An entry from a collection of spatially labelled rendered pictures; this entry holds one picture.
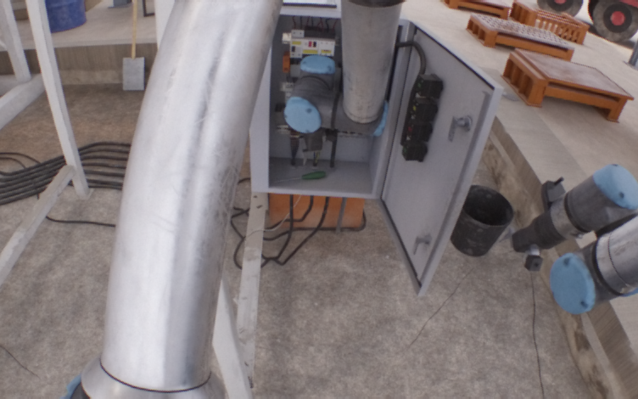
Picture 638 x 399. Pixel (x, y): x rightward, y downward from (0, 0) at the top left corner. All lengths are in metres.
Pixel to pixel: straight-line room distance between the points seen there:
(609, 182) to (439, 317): 1.31
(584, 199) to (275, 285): 1.44
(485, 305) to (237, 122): 1.77
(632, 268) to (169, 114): 0.54
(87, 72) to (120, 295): 3.83
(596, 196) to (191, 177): 0.62
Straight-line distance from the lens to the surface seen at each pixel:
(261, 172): 1.24
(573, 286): 0.59
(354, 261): 1.97
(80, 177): 2.46
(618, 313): 1.90
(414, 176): 1.06
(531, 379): 1.90
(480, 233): 2.03
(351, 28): 0.56
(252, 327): 1.44
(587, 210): 0.73
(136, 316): 0.35
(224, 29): 0.36
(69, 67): 4.23
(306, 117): 0.91
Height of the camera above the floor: 1.48
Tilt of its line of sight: 40 degrees down
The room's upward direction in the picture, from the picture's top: 7 degrees clockwise
